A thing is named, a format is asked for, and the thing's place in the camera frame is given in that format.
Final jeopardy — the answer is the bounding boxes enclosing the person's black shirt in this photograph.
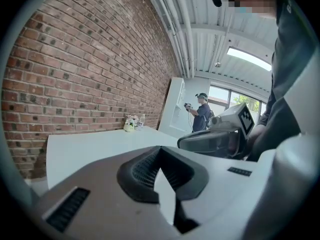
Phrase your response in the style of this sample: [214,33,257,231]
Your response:
[247,0,320,163]

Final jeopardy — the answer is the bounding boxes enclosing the bundle of white ceiling pipes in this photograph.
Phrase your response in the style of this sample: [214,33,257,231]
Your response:
[147,0,196,80]

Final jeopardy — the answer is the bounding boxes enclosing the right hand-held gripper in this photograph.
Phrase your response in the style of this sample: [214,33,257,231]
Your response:
[177,102,256,152]

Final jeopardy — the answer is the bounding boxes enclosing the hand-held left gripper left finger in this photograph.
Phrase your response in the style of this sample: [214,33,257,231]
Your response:
[34,145,186,240]

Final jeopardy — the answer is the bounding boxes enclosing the person's right hand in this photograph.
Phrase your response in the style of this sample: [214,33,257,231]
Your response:
[227,133,242,159]

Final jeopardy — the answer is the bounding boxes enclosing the long ceiling light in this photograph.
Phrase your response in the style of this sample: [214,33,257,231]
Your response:
[226,46,273,72]

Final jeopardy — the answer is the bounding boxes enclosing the person's right forearm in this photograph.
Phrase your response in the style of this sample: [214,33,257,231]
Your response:
[245,124,268,160]

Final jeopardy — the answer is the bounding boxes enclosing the potted pink white flowers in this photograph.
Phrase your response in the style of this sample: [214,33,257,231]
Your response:
[123,113,140,133]

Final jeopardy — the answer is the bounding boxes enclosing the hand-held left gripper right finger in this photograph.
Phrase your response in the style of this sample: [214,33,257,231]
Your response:
[161,145,274,235]

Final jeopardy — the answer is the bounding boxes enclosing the large window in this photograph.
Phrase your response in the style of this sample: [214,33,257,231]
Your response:
[206,84,269,125]

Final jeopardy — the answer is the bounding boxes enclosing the white table top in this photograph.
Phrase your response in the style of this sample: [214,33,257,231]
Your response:
[45,124,191,190]

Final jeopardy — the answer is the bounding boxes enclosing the white bookcase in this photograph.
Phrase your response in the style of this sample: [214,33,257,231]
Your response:
[158,76,188,138]

